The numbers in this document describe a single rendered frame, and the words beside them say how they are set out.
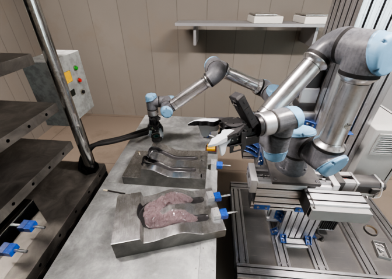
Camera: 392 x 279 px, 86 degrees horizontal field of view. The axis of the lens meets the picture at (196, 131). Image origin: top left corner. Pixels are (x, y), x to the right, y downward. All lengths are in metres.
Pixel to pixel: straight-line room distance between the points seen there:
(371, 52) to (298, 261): 1.45
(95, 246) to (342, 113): 1.15
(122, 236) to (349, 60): 1.05
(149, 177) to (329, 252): 1.41
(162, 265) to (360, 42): 1.08
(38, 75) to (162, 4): 2.14
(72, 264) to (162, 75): 2.79
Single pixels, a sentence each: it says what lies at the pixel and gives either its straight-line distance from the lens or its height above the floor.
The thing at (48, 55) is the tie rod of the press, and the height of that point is 1.53.
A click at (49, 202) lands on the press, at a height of 0.78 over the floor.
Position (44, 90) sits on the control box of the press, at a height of 1.31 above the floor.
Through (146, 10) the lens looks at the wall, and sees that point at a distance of 3.33.
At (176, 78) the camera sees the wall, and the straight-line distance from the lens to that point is 3.42.
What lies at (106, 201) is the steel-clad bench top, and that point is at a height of 0.80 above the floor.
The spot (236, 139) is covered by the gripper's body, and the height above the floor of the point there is 1.42.
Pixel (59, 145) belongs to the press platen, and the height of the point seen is 1.04.
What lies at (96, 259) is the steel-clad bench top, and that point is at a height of 0.80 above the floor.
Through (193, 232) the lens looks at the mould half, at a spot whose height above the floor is 0.87.
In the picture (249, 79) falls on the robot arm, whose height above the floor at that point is 1.29.
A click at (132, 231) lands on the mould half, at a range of 1.05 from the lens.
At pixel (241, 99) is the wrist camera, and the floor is 1.54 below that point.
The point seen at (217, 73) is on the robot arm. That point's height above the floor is 1.38.
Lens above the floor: 1.77
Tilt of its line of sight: 33 degrees down
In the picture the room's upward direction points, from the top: straight up
